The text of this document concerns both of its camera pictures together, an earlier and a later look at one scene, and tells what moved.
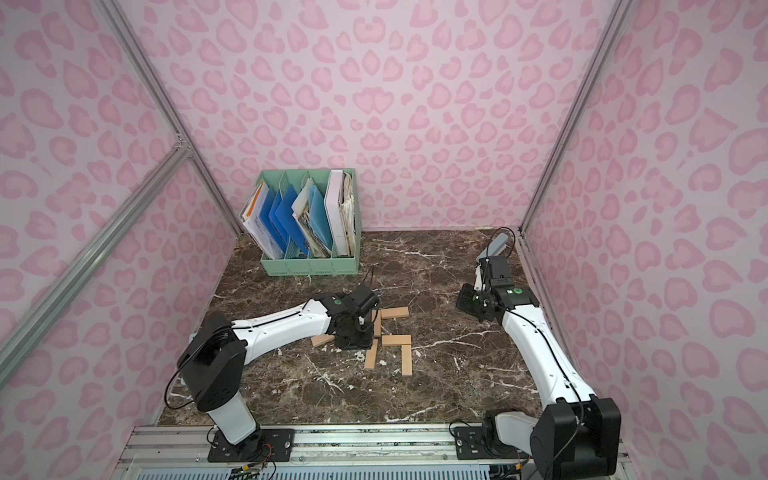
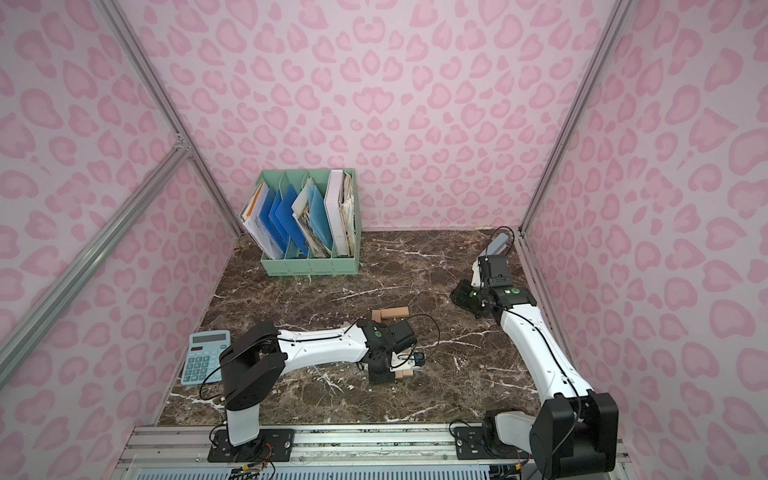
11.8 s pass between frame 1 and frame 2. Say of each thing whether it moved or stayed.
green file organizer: stayed
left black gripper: moved
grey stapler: stayed
